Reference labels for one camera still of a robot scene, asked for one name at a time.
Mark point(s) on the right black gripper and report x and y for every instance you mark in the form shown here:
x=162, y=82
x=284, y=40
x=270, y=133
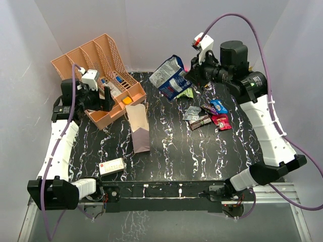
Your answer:
x=195, y=74

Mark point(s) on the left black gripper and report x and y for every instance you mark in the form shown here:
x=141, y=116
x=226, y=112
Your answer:
x=105, y=104

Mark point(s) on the blue white snack bag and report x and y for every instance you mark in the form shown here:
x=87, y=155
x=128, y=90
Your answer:
x=169, y=78

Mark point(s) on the lilac paper bag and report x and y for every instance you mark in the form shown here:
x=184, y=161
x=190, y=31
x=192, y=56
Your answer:
x=139, y=125

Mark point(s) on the silver foil packet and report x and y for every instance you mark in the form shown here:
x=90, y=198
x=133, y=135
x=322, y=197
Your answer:
x=192, y=113

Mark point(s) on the blue candy wrapper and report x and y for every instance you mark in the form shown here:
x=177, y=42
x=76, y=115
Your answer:
x=219, y=106

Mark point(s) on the pink plastic file organizer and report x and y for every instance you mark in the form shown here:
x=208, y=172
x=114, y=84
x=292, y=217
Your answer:
x=102, y=54

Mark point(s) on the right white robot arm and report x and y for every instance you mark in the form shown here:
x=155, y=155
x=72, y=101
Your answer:
x=250, y=91

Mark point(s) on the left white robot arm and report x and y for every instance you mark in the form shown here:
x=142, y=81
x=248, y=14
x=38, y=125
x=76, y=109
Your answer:
x=51, y=190

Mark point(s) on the green candy wrapper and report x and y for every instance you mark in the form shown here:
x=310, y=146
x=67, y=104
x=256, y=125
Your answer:
x=186, y=93

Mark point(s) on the purple candy bar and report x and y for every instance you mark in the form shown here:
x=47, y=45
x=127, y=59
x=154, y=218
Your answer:
x=209, y=109

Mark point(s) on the brown chocolate bar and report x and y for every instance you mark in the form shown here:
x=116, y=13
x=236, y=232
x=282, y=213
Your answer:
x=203, y=120

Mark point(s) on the red candy pouch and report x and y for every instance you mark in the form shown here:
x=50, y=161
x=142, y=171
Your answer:
x=221, y=121

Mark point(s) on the white red card box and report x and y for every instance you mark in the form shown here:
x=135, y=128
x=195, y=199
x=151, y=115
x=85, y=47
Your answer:
x=112, y=166

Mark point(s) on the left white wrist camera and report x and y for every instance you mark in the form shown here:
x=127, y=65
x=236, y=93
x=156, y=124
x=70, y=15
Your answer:
x=90, y=77

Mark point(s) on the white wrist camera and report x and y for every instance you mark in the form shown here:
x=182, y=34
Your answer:
x=202, y=45
x=90, y=77

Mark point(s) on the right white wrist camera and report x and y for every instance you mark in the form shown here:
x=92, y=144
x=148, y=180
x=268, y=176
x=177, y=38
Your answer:
x=202, y=45

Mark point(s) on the black front mounting rail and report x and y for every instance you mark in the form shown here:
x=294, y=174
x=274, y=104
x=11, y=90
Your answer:
x=121, y=196

